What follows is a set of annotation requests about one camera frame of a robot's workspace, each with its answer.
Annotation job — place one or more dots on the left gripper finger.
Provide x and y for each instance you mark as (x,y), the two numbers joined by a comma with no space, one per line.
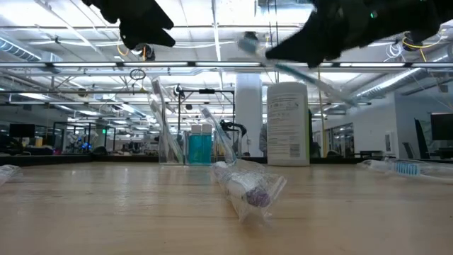
(141,39)
(148,19)

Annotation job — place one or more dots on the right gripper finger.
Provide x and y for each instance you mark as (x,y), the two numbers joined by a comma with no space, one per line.
(301,46)
(315,62)

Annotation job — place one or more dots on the blue toothbrush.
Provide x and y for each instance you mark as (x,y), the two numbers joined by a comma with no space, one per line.
(407,169)
(299,74)
(216,131)

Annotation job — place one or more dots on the grey toothbrush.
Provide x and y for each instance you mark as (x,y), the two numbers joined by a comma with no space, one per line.
(173,148)

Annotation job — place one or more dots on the blue mouthwash bottle white cap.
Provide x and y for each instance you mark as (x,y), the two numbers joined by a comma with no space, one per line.
(207,148)
(194,148)

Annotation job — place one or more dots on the purple toothbrush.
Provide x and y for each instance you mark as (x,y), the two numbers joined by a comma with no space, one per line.
(247,187)

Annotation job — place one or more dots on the orange toothbrush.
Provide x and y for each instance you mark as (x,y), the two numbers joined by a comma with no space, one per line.
(7,171)

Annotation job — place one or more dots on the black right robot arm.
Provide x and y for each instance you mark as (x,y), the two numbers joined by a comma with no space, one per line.
(444,14)

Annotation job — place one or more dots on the black background robot arm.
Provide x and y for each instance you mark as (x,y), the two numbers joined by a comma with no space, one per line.
(231,124)

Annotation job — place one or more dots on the green wrapped toothbrush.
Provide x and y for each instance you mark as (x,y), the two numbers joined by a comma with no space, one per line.
(157,92)

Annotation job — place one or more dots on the white wipes canister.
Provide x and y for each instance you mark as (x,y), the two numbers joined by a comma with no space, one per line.
(288,124)

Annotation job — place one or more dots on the white pillar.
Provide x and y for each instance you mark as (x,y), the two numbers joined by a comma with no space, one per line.
(249,113)

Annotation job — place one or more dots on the clear acrylic organizer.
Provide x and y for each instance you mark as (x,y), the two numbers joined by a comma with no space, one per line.
(163,156)

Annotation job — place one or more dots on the black monitor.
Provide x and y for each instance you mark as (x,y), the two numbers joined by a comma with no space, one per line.
(21,130)
(442,125)

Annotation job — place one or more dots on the silver ventilation duct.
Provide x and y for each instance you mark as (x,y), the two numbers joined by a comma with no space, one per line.
(17,47)
(389,83)

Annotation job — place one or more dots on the black background frame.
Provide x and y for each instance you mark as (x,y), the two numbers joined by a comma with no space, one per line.
(207,91)

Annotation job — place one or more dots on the black metal table frame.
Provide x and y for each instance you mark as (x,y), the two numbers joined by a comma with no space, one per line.
(106,159)

